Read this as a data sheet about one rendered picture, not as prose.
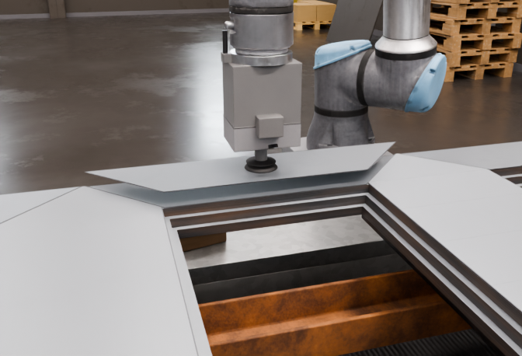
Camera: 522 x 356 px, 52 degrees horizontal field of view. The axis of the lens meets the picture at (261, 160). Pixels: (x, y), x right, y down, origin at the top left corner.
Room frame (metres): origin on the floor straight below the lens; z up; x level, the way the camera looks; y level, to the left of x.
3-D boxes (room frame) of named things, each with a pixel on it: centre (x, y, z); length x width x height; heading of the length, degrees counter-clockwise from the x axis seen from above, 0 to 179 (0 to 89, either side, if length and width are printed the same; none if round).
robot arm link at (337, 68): (1.13, -0.18, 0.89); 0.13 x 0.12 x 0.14; 56
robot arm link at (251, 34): (0.65, 0.00, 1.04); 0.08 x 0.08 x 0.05
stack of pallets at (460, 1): (5.77, -1.98, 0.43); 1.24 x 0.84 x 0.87; 18
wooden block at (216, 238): (0.80, 0.11, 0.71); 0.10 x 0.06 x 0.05; 118
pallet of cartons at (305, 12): (9.57, -0.78, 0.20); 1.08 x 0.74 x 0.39; 18
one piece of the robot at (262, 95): (0.64, 0.00, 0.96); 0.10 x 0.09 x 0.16; 15
